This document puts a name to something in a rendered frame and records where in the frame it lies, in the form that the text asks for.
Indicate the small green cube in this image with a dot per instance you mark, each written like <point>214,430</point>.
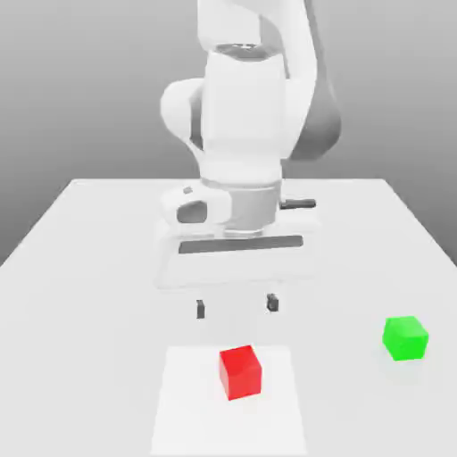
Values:
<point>405,338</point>

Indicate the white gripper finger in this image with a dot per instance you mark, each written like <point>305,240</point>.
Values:
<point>272,302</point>
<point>200,309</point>

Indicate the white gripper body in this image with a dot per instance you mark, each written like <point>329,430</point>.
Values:
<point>235,266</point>

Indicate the small red cube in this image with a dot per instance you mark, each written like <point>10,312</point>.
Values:
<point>240,373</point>

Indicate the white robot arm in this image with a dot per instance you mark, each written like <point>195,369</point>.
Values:
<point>242,117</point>

